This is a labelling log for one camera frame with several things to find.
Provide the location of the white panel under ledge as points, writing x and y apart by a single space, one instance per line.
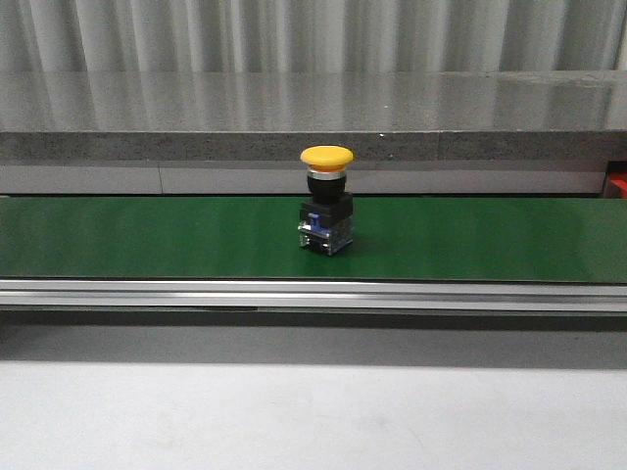
436 177

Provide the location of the grey stone counter ledge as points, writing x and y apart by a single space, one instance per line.
71 116

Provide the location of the green conveyor belt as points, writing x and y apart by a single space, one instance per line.
426 238

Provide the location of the red plastic tray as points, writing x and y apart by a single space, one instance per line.
616 185

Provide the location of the white pleated curtain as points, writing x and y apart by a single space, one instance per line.
313 36

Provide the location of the aluminium conveyor frame rail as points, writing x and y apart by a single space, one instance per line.
498 297

